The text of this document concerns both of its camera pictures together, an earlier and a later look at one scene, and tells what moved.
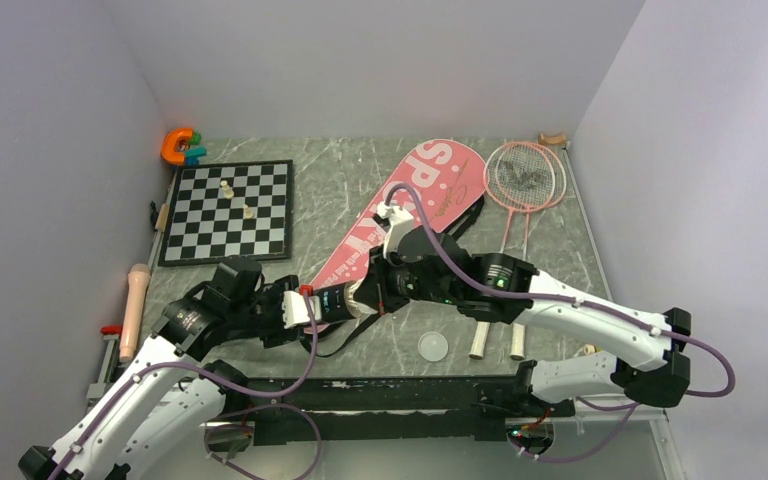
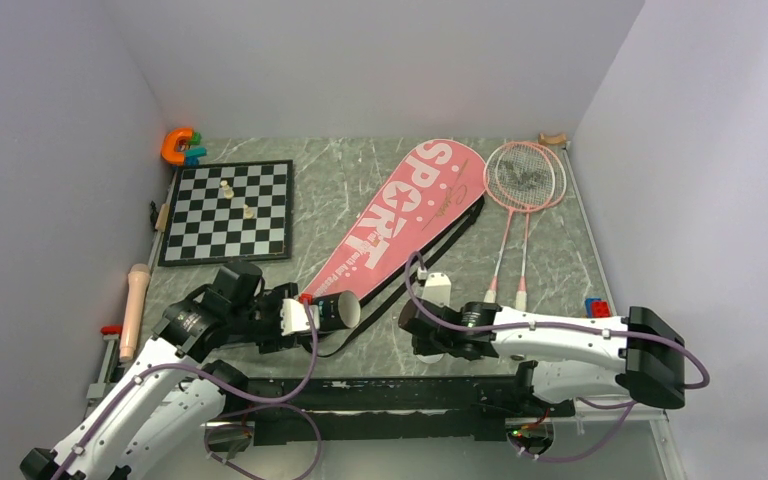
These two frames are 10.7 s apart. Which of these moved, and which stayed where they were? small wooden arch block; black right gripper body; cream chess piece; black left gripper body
Moved: black right gripper body
Stayed: small wooden arch block; cream chess piece; black left gripper body
